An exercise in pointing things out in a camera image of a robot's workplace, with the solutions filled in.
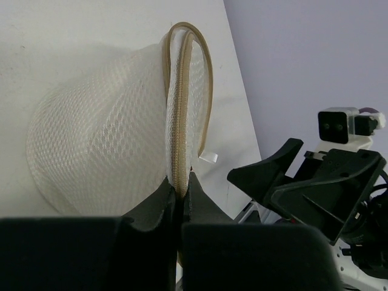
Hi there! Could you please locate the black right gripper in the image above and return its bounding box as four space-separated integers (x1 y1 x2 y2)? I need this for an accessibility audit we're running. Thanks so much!
226 138 388 247

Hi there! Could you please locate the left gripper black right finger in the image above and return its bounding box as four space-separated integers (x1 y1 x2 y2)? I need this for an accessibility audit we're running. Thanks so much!
182 172 235 224

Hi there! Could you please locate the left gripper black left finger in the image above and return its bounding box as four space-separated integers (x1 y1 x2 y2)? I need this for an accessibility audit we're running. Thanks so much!
122 177 176 232

